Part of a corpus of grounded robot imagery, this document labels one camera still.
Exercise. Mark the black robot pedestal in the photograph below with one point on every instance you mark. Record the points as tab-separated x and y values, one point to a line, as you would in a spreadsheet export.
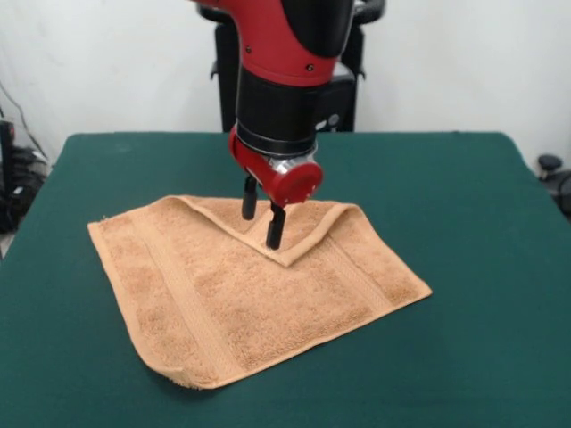
357	53

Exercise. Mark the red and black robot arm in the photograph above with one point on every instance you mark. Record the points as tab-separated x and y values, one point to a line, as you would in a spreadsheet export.
285	67

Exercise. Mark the dark green table cloth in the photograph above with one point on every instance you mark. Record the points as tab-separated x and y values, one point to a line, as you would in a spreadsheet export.
468	312

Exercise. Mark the tan terry towel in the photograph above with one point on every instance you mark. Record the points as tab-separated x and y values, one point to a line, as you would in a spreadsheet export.
250	303

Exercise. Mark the grey office chair base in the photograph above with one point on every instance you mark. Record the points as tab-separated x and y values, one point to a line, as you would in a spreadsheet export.
549	162

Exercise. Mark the black computer tower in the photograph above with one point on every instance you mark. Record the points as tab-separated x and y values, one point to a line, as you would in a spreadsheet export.
6	151

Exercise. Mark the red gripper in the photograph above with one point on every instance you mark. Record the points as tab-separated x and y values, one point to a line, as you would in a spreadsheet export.
294	183

